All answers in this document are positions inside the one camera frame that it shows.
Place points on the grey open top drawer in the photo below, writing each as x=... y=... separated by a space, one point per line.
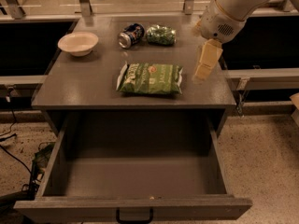
x=89 y=177

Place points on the small green crumpled bag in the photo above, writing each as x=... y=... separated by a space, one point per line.
x=161 y=35

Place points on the metal railing frame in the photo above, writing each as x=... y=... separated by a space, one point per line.
x=21 y=9

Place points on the black drawer handle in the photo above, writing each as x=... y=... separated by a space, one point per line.
x=133 y=218

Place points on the grey cabinet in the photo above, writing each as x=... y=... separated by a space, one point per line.
x=86 y=86

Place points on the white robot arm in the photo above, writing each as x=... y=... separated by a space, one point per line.
x=241 y=9

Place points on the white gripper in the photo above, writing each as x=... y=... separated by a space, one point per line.
x=217 y=21

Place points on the white ceramic bowl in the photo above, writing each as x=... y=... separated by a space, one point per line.
x=78 y=43

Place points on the green jalapeno chip bag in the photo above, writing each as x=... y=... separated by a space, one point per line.
x=150 y=78

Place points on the green bag on floor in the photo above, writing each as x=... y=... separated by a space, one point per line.
x=42 y=156

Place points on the blue soda can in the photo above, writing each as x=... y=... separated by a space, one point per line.
x=131 y=35

